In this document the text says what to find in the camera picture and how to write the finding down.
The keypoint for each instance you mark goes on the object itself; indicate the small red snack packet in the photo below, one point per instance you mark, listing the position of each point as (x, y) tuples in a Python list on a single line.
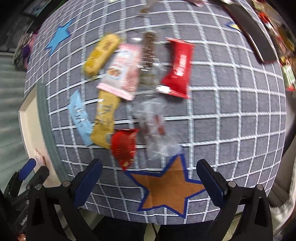
[(123, 146)]

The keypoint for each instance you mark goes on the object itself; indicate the pink small snack packet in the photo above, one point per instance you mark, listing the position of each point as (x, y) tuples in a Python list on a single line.
[(40, 159)]

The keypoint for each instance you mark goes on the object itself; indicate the clear red candy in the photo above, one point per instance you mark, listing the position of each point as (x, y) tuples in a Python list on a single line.
[(159, 143)]

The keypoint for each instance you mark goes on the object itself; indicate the gold snack packet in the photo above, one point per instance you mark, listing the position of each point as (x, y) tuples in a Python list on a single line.
[(104, 120)]

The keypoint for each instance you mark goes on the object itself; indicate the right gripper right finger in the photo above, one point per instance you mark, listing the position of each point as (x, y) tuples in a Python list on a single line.
[(255, 222)]

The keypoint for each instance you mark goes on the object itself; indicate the long red snack bar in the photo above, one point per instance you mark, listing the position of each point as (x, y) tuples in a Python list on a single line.
[(176, 82)]

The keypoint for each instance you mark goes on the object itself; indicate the clear brown bar packet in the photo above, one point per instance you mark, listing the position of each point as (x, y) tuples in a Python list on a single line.
[(149, 66)]

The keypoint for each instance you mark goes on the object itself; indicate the yellow rice cracker packet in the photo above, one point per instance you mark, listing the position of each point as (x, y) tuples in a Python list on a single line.
[(100, 54)]

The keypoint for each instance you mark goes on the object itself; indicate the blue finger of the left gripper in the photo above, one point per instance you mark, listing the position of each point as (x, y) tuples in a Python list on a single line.
[(14, 185)]

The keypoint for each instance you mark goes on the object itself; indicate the grey checked tablecloth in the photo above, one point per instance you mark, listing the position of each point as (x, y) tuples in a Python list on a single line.
[(234, 118)]

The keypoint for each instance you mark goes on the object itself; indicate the light blue snack packet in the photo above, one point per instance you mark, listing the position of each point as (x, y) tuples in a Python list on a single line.
[(80, 117)]

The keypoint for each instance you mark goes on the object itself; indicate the pink white snack packet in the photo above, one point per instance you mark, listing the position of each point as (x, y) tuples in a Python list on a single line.
[(122, 76)]

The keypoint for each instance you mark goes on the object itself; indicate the clear grey stick packet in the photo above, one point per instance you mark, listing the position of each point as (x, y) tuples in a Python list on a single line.
[(147, 7)]

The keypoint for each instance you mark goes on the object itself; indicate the cream cardboard box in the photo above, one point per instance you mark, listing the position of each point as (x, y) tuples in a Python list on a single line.
[(37, 133)]

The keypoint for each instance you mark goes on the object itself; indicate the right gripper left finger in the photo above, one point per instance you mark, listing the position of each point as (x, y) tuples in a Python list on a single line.
[(43, 222)]

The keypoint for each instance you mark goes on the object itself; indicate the black red lacquer tray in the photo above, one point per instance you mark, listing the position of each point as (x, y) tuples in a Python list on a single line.
[(253, 33)]

